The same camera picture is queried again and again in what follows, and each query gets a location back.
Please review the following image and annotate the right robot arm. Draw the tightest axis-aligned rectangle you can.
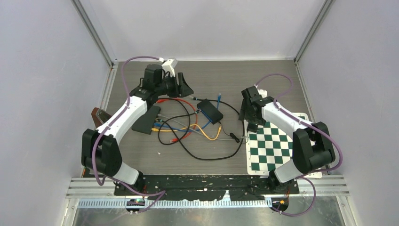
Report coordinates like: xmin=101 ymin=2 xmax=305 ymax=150
xmin=239 ymin=86 xmax=335 ymax=193

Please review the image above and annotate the black power adapter with cord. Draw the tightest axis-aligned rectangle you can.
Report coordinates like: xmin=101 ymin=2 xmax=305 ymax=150
xmin=228 ymin=123 xmax=258 ymax=143

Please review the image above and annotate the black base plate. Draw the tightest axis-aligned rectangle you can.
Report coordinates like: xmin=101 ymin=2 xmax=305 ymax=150
xmin=132 ymin=175 xmax=299 ymax=201

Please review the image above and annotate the brown object at left edge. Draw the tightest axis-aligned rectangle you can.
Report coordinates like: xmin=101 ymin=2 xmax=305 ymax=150
xmin=91 ymin=107 xmax=112 ymax=128

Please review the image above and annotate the red ethernet cable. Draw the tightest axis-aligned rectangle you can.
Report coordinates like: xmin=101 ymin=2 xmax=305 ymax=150
xmin=156 ymin=98 xmax=200 ymax=144

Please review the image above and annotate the plain black network switch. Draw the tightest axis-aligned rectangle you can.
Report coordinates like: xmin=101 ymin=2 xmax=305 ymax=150
xmin=131 ymin=106 xmax=161 ymax=135

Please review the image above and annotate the green white chessboard mat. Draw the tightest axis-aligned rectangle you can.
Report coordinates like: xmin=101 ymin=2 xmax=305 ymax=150
xmin=243 ymin=112 xmax=322 ymax=179

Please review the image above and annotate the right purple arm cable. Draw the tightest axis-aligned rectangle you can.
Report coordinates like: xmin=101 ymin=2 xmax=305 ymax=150
xmin=255 ymin=73 xmax=343 ymax=217

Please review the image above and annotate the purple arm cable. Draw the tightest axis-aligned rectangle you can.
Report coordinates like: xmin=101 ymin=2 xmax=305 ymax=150
xmin=92 ymin=56 xmax=166 ymax=214
xmin=255 ymin=73 xmax=343 ymax=217

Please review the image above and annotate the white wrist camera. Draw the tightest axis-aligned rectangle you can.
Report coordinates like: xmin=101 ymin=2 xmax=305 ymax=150
xmin=257 ymin=89 xmax=268 ymax=98
xmin=158 ymin=57 xmax=178 ymax=77

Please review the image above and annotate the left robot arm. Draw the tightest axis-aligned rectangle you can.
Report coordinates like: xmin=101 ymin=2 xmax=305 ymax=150
xmin=81 ymin=64 xmax=193 ymax=195

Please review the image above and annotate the long black ethernet cable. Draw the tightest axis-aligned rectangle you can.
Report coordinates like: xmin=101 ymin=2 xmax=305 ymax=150
xmin=152 ymin=96 xmax=246 ymax=161

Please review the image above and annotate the blue ethernet cable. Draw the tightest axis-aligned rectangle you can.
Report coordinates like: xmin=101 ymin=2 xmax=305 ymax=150
xmin=153 ymin=93 xmax=223 ymax=132

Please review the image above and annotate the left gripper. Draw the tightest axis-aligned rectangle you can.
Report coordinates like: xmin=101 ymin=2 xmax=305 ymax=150
xmin=156 ymin=73 xmax=193 ymax=98

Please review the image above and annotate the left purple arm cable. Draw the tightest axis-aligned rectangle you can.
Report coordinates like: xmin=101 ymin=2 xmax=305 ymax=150
xmin=92 ymin=56 xmax=166 ymax=214

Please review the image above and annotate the black switch with blue ports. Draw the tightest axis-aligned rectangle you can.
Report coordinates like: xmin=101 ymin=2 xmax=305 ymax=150
xmin=197 ymin=99 xmax=223 ymax=124

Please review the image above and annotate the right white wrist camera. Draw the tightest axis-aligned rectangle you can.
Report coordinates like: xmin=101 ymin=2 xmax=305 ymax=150
xmin=257 ymin=89 xmax=268 ymax=98

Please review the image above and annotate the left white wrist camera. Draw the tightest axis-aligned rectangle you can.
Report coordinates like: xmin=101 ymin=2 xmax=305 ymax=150
xmin=158 ymin=57 xmax=178 ymax=77

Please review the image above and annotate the orange ethernet cable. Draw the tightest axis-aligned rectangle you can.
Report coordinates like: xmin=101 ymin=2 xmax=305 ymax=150
xmin=152 ymin=124 xmax=223 ymax=141

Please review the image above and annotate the grey ethernet cable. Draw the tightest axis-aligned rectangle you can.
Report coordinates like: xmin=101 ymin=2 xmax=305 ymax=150
xmin=157 ymin=114 xmax=250 ymax=142

